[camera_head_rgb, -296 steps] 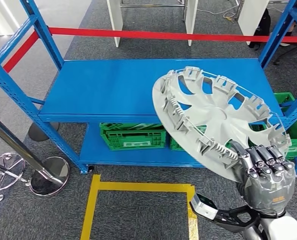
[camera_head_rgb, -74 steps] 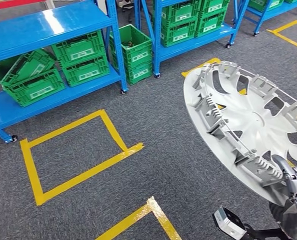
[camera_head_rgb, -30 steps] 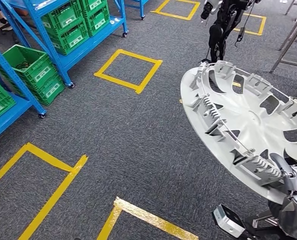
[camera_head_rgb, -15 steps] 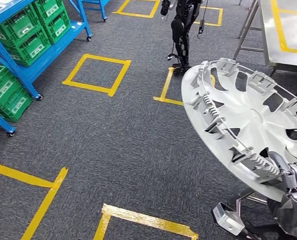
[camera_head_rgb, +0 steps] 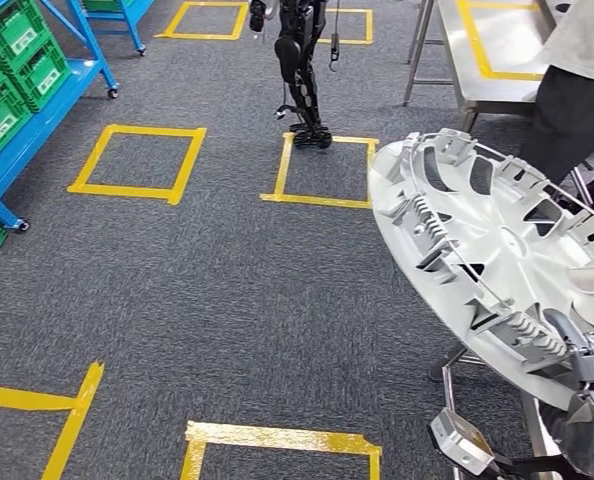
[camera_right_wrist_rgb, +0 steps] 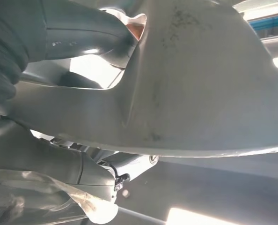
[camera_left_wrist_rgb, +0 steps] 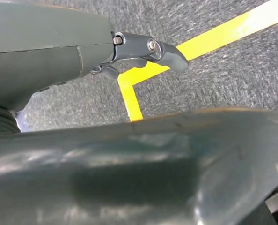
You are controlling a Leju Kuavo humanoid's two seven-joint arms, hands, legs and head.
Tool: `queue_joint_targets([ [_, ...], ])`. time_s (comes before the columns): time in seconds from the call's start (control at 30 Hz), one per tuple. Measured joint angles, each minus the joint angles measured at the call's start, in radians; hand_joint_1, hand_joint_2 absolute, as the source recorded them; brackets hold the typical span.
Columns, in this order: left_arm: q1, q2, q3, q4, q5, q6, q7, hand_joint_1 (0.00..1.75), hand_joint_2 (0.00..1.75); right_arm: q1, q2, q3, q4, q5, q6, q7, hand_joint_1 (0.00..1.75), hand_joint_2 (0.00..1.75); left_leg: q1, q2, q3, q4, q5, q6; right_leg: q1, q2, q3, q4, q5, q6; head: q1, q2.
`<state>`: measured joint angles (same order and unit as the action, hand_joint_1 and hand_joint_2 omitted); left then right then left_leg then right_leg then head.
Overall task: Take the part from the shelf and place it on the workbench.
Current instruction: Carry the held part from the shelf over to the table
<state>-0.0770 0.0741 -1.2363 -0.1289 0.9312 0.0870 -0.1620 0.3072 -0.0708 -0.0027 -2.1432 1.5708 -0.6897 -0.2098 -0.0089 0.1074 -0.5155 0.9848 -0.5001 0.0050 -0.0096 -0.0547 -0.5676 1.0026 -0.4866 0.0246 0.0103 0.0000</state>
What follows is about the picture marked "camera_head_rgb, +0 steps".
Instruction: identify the steel workbench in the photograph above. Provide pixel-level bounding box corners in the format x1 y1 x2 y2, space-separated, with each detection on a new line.
402 0 560 135
428 341 560 480

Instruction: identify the blue metal shelf rack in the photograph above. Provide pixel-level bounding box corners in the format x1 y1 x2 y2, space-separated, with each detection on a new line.
67 0 155 56
0 0 120 233

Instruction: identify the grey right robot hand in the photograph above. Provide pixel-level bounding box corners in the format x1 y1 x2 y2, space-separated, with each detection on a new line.
542 307 594 480

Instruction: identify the person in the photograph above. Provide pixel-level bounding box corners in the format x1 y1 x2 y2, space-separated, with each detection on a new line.
518 0 594 234

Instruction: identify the black humanoid robot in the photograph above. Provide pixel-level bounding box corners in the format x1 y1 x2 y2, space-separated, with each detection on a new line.
248 0 342 151

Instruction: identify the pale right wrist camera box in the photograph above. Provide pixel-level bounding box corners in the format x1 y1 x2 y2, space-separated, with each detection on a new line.
427 407 496 477

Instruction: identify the silver plastic wheel hubcap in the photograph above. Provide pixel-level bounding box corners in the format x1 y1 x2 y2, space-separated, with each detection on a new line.
366 127 594 413

